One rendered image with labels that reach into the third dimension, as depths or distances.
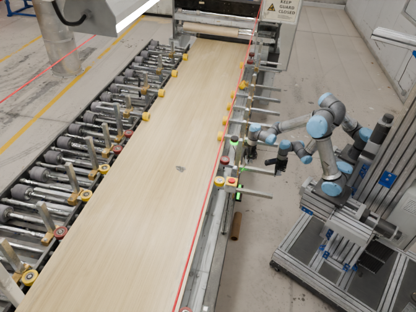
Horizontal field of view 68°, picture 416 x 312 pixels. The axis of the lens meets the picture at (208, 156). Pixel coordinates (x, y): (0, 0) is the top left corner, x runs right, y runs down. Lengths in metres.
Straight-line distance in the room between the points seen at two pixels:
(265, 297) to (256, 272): 0.23
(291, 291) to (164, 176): 1.49
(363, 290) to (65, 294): 2.20
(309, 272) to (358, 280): 0.41
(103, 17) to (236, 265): 2.54
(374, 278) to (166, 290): 1.85
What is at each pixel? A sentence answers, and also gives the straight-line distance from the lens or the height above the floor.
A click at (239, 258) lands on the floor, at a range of 3.01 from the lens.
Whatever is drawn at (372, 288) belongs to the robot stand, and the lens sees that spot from 3.00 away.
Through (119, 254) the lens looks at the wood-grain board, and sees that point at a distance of 1.98.
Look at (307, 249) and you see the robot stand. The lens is 2.97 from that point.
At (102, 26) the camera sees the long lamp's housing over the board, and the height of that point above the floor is 2.32.
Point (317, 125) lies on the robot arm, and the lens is 1.84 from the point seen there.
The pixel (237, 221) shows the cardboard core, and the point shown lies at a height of 0.08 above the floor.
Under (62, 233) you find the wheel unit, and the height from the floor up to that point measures 0.91.
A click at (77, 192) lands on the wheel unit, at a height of 0.88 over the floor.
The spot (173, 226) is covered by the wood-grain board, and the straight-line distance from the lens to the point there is 2.05.
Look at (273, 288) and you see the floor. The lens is 2.93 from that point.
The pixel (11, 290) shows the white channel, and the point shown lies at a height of 1.04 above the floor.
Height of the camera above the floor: 2.56
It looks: 41 degrees down
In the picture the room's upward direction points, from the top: 4 degrees clockwise
